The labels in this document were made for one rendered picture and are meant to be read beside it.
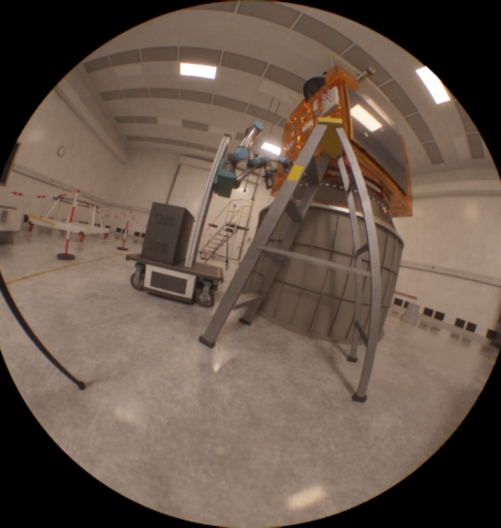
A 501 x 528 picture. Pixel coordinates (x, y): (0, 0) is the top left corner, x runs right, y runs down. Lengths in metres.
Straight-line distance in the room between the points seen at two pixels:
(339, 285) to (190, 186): 9.17
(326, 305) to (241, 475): 1.37
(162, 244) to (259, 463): 1.55
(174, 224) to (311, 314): 1.44
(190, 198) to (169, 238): 8.15
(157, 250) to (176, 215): 0.35
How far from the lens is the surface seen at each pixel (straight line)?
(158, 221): 1.58
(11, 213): 3.40
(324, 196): 1.75
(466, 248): 6.68
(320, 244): 1.53
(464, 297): 6.44
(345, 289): 1.53
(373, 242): 0.81
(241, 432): 0.67
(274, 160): 1.99
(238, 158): 1.52
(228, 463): 0.62
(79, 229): 4.63
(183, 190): 9.78
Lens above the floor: 0.58
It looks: 4 degrees down
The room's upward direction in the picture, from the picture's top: 14 degrees clockwise
